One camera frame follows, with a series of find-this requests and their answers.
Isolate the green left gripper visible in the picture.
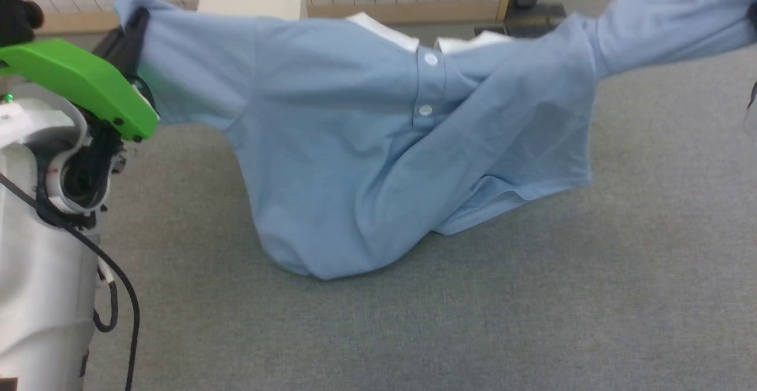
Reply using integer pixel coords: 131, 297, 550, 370
0, 8, 159, 142

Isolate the light blue polo shirt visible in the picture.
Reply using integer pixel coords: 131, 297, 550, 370
112, 0, 757, 280

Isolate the large black floor mat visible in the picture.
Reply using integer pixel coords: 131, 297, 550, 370
473, 4, 568, 40

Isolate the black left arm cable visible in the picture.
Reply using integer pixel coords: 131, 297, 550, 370
0, 172, 141, 391

